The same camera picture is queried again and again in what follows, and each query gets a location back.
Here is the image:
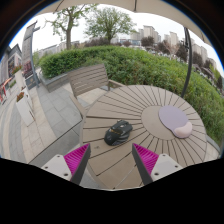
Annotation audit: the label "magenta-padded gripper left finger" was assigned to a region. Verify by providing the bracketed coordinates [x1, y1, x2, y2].
[41, 142, 92, 186]

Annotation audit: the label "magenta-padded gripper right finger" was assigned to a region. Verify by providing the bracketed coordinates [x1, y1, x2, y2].
[131, 142, 184, 187]

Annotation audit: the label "black computer mouse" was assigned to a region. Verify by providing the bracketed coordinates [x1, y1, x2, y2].
[103, 119, 134, 147]

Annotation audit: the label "lilac mouse pad with wrist rest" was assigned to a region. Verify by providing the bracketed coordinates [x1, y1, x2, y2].
[157, 105, 194, 140]

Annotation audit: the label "white planter box with flowers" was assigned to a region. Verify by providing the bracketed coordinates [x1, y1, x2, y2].
[14, 91, 36, 128]

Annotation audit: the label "beige slatted outdoor chair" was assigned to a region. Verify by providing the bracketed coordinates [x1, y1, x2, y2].
[67, 63, 126, 118]

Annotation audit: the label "green hedge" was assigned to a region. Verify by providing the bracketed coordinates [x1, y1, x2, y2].
[39, 45, 224, 144]

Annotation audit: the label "dark curved umbrella pole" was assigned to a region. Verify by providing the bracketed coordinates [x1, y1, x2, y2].
[180, 28, 194, 99]

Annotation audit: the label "storefront building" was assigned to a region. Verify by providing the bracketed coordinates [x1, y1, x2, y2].
[0, 43, 23, 104]

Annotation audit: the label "tall grey sign pillar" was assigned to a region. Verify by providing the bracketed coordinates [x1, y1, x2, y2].
[21, 21, 41, 89]

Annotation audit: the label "tree with bare trunk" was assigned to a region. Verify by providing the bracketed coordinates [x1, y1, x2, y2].
[44, 3, 98, 51]

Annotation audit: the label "distant apartment buildings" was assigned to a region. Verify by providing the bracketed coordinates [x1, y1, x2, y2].
[129, 24, 218, 68]

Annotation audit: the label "round leafy tree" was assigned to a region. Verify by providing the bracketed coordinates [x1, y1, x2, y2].
[84, 7, 138, 44]

